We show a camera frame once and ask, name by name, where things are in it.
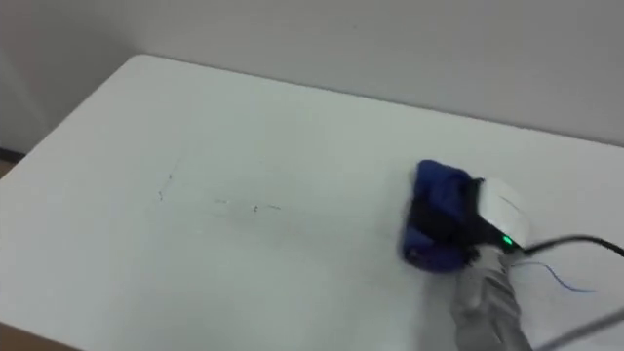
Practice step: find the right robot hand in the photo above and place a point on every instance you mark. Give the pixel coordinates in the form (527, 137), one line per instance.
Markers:
(497, 209)

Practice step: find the blue cloth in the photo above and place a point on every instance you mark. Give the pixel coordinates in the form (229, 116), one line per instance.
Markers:
(441, 190)

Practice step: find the white desk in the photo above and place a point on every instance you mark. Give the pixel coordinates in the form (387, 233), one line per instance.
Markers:
(244, 195)

